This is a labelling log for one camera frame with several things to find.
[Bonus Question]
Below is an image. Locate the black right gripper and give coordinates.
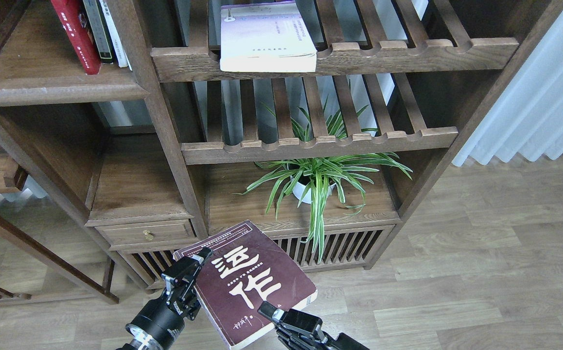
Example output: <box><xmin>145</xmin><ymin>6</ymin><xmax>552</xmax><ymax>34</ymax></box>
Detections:
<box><xmin>258</xmin><ymin>301</ymin><xmax>368</xmax><ymax>350</ymax></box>

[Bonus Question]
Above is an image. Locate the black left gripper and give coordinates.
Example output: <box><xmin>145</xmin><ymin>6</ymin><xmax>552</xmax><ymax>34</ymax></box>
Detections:
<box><xmin>121</xmin><ymin>247</ymin><xmax>213</xmax><ymax>350</ymax></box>

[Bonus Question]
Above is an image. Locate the maroon book with white characters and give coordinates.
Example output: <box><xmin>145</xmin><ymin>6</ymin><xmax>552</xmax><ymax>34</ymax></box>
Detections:
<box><xmin>174</xmin><ymin>221</ymin><xmax>318</xmax><ymax>350</ymax></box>

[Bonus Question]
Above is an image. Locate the lavender white paperback book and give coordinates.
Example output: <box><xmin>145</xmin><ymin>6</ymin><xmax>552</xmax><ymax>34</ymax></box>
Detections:
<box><xmin>220</xmin><ymin>0</ymin><xmax>317</xmax><ymax>73</ymax></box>

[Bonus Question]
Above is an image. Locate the red paperback book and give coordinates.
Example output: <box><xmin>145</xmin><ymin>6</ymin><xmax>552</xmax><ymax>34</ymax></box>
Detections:
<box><xmin>51</xmin><ymin>0</ymin><xmax>101</xmax><ymax>75</ymax></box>

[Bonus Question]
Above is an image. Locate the left slatted cabinet door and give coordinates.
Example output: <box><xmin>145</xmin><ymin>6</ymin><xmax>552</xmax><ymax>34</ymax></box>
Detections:
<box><xmin>119</xmin><ymin>248</ymin><xmax>176</xmax><ymax>290</ymax></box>

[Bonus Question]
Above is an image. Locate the slatted cabinet door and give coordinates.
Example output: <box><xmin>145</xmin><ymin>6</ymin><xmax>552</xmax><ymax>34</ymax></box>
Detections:
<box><xmin>269</xmin><ymin>225</ymin><xmax>395</xmax><ymax>272</ymax></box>
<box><xmin>119</xmin><ymin>248</ymin><xmax>176</xmax><ymax>290</ymax></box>

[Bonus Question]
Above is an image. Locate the small wooden drawer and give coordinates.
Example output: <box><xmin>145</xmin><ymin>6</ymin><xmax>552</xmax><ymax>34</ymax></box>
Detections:
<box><xmin>97</xmin><ymin>220</ymin><xmax>198</xmax><ymax>248</ymax></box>

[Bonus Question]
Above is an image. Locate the right slatted cabinet door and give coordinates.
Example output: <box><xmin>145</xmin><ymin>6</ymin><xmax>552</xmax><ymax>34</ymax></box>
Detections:
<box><xmin>269</xmin><ymin>225</ymin><xmax>395</xmax><ymax>272</ymax></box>

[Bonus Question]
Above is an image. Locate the white plant pot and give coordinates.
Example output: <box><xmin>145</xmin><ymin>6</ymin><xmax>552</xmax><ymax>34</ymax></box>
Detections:
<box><xmin>292</xmin><ymin>176</ymin><xmax>336</xmax><ymax>207</ymax></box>

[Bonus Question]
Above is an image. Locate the green spider plant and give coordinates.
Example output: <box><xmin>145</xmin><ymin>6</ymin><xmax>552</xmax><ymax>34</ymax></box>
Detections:
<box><xmin>235</xmin><ymin>92</ymin><xmax>414</xmax><ymax>263</ymax></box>

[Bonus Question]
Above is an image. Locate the dark wooden bookshelf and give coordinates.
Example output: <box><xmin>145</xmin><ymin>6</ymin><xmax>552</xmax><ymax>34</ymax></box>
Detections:
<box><xmin>0</xmin><ymin>0</ymin><xmax>563</xmax><ymax>288</ymax></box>

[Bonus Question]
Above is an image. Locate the white upright book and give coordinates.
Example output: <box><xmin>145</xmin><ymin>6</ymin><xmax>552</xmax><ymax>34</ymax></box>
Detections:
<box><xmin>99</xmin><ymin>0</ymin><xmax>132</xmax><ymax>69</ymax></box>

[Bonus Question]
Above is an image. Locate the dark green upright book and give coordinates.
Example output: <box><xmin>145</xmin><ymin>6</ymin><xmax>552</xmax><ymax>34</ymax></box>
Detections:
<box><xmin>83</xmin><ymin>0</ymin><xmax>114</xmax><ymax>64</ymax></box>

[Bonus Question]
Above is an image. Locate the white sheer curtain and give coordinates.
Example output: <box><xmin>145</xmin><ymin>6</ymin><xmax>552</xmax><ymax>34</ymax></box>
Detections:
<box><xmin>452</xmin><ymin>11</ymin><xmax>563</xmax><ymax>166</ymax></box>

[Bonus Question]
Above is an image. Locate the wooden side furniture frame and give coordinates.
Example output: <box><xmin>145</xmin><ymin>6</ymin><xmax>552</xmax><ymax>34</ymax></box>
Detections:
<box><xmin>0</xmin><ymin>146</ymin><xmax>119</xmax><ymax>304</ymax></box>

